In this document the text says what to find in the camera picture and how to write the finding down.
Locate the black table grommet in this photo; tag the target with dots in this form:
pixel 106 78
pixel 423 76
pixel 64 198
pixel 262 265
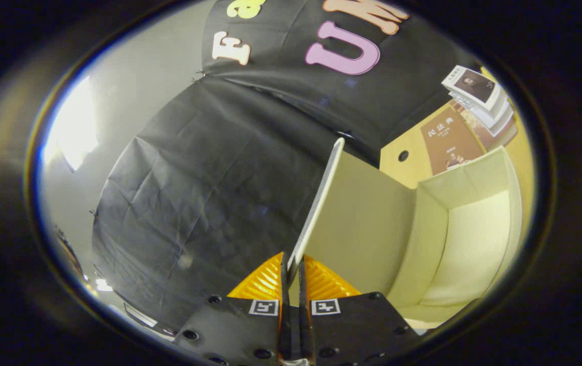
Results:
pixel 403 155

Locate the book with portrait cover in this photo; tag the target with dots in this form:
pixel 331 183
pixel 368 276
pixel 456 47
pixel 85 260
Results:
pixel 473 85

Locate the thick book with brown cover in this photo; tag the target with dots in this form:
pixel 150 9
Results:
pixel 491 133

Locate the black backdrop cloth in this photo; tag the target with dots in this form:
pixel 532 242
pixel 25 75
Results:
pixel 194 178

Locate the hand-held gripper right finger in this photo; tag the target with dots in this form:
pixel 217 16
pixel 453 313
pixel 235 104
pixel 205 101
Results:
pixel 305 325

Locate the ceiling light panel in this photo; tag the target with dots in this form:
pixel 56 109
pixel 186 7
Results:
pixel 73 122

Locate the thin brown book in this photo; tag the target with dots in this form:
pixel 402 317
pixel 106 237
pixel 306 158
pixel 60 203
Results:
pixel 448 142

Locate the plain white book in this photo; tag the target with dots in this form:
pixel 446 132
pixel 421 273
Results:
pixel 496 113

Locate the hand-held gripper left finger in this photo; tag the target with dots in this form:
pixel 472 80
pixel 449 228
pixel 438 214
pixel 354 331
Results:
pixel 285 325

